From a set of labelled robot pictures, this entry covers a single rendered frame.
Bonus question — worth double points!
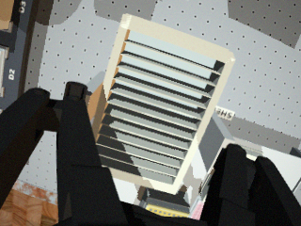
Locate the white well plate with pink wells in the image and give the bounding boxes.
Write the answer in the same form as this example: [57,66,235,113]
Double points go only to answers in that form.
[0,48,6,93]

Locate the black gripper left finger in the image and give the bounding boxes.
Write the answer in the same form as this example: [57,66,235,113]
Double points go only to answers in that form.
[0,71,131,226]

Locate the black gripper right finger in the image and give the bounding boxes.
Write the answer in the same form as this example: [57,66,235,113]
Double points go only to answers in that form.
[198,112,301,226]

